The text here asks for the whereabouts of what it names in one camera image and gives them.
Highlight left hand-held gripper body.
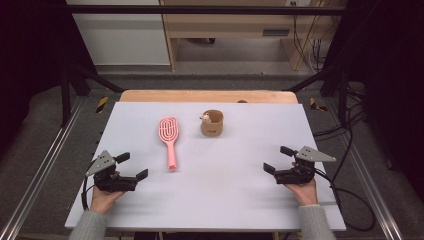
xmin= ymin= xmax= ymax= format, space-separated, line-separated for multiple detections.
xmin=85 ymin=150 xmax=138 ymax=193

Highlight black frame leg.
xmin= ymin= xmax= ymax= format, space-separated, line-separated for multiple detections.
xmin=283 ymin=64 xmax=350 ymax=126
xmin=59 ymin=63 xmax=125 ymax=128

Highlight white table board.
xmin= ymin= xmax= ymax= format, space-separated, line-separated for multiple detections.
xmin=64 ymin=101 xmax=347 ymax=233

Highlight wooden table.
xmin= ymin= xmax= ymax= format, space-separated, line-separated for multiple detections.
xmin=119 ymin=89 xmax=299 ymax=104

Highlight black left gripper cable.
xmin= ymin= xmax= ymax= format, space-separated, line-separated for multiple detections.
xmin=81 ymin=176 xmax=96 ymax=212

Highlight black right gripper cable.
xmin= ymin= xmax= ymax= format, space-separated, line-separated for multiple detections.
xmin=314 ymin=168 xmax=376 ymax=233

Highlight black floor cables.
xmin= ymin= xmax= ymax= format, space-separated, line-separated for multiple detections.
xmin=313 ymin=83 xmax=368 ymax=184

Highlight white cabinet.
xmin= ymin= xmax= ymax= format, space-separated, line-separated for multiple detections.
xmin=65 ymin=0 xmax=171 ymax=66

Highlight person's right hand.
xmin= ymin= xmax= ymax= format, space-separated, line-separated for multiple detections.
xmin=284 ymin=179 xmax=319 ymax=207

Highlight pink hairbrush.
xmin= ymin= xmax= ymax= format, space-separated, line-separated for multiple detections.
xmin=157 ymin=116 xmax=180 ymax=172

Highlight light wooden desk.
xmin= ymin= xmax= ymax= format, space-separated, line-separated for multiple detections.
xmin=159 ymin=0 xmax=336 ymax=72

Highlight person's left hand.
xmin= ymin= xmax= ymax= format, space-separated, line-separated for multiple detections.
xmin=90 ymin=186 xmax=126 ymax=215

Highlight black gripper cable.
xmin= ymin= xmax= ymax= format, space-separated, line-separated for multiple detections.
xmin=314 ymin=168 xmax=376 ymax=233
xmin=81 ymin=176 xmax=96 ymax=212

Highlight yellow black striped tape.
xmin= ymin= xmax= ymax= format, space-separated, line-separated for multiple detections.
xmin=309 ymin=97 xmax=329 ymax=113
xmin=95 ymin=96 xmax=110 ymax=114

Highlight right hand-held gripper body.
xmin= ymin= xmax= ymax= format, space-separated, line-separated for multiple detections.
xmin=275 ymin=145 xmax=337 ymax=185

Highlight brown cup with animal figure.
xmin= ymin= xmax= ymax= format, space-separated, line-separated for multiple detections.
xmin=199 ymin=109 xmax=224 ymax=137

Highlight black frame crossbar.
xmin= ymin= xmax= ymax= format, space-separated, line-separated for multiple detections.
xmin=65 ymin=4 xmax=348 ymax=16

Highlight black curtain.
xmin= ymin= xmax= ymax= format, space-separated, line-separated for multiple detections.
xmin=324 ymin=0 xmax=424 ymax=191
xmin=0 ymin=0 xmax=98 ymax=158

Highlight hanging desk cables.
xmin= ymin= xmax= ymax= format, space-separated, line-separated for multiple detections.
xmin=290 ymin=0 xmax=327 ymax=73

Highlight aluminium rail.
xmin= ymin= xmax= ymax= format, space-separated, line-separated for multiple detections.
xmin=324 ymin=99 xmax=405 ymax=240
xmin=0 ymin=98 xmax=85 ymax=240

